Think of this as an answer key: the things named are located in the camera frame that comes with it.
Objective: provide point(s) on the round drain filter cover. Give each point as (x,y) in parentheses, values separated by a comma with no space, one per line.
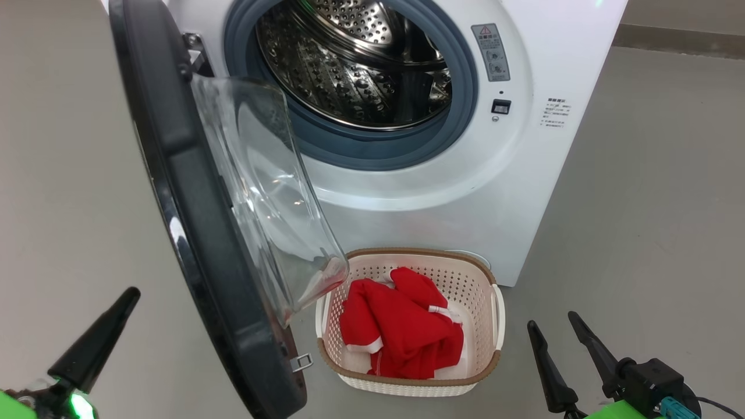
(471,257)

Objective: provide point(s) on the small printed text label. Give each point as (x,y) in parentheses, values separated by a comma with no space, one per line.
(557,113)

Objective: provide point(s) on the steel perforated washer drum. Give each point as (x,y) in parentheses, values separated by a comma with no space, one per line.
(361,70)

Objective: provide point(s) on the white front-load washing machine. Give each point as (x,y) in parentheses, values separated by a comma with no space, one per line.
(524,192)

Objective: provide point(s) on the dark round washer door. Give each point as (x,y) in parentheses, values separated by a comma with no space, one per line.
(198,221)

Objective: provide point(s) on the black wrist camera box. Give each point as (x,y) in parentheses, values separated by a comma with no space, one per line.
(652,384)

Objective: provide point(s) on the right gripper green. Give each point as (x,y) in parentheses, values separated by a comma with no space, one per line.
(623,411)

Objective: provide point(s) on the red garment white cuff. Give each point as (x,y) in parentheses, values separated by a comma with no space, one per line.
(401,334)

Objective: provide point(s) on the grey warning sticker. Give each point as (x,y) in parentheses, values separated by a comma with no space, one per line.
(491,52)

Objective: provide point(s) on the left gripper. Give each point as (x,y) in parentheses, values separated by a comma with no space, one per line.
(41,401)

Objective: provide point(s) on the cream perforated laundry basket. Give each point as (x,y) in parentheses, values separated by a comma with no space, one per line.
(483,302)

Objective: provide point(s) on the black door latch socket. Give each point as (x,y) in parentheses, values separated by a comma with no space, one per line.
(501,106)

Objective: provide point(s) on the grey rubber door gasket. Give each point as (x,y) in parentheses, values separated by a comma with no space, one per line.
(460,99)

